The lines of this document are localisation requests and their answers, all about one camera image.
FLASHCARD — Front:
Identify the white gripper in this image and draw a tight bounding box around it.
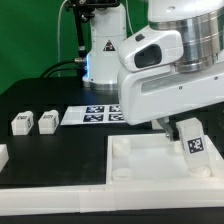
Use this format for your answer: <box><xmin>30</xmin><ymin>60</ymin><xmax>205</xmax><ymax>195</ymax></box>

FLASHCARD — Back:
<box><xmin>118</xmin><ymin>26</ymin><xmax>224</xmax><ymax>141</ymax></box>

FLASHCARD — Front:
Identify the white square tabletop part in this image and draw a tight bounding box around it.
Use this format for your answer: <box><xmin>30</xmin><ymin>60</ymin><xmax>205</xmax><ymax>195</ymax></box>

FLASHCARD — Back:
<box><xmin>105</xmin><ymin>133</ymin><xmax>224</xmax><ymax>186</ymax></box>

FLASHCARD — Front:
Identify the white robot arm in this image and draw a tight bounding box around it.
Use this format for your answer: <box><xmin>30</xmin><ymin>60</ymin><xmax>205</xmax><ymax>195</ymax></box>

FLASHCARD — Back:
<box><xmin>83</xmin><ymin>0</ymin><xmax>224</xmax><ymax>136</ymax></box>

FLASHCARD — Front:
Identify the white sheet with markers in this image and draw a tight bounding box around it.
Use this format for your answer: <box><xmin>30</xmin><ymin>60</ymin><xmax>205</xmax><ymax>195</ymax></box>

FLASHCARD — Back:
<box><xmin>61</xmin><ymin>104</ymin><xmax>124</xmax><ymax>125</ymax></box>

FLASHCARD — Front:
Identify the white L-shaped obstacle fence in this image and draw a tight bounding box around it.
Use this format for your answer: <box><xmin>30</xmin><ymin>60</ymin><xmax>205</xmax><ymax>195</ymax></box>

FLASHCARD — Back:
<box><xmin>0</xmin><ymin>145</ymin><xmax>224</xmax><ymax>216</ymax></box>

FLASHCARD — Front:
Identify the black cable bundle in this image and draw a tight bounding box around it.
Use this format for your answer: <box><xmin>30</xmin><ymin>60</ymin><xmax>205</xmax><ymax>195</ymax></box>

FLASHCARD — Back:
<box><xmin>39</xmin><ymin>59</ymin><xmax>85</xmax><ymax>80</ymax></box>

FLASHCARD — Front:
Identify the grey thin cable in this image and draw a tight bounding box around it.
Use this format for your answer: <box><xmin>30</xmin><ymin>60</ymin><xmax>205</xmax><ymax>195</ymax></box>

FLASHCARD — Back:
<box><xmin>57</xmin><ymin>0</ymin><xmax>69</xmax><ymax>78</ymax></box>

